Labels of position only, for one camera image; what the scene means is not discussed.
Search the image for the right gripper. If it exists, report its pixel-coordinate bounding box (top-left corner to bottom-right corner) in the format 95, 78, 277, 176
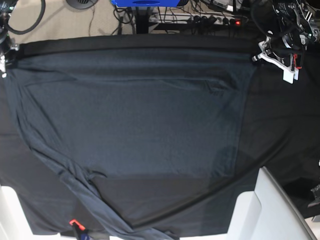
0, 42, 20, 78

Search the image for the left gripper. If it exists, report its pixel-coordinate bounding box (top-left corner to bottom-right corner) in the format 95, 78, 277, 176
251, 36, 304, 69

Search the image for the dark grey T-shirt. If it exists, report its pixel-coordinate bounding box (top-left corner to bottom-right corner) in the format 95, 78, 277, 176
4, 48, 256, 240

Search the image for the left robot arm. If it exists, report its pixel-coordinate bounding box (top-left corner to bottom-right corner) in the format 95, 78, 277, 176
250, 0, 320, 71

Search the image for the black table cloth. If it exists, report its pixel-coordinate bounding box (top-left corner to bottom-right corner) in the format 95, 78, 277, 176
0, 34, 320, 240

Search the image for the black power strip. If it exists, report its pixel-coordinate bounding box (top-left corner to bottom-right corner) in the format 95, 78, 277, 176
149, 12, 247, 27

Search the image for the round black floor base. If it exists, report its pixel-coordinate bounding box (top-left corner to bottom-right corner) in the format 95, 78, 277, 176
66, 0, 98, 10

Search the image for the blue plastic bin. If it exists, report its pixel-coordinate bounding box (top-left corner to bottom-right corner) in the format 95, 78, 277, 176
111, 0, 180, 7

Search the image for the white chair right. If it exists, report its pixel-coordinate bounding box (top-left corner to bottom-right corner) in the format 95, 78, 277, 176
226, 167, 316, 240

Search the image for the white chair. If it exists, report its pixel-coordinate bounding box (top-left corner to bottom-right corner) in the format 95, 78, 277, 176
226, 167, 316, 240
0, 186, 61, 240

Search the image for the white chair left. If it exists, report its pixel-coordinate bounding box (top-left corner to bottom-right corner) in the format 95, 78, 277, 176
0, 186, 61, 240

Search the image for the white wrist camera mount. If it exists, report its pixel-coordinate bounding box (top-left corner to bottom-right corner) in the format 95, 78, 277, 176
283, 68, 299, 84

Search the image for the red clamp handle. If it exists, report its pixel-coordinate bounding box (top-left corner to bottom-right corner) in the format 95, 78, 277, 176
69, 219, 86, 231

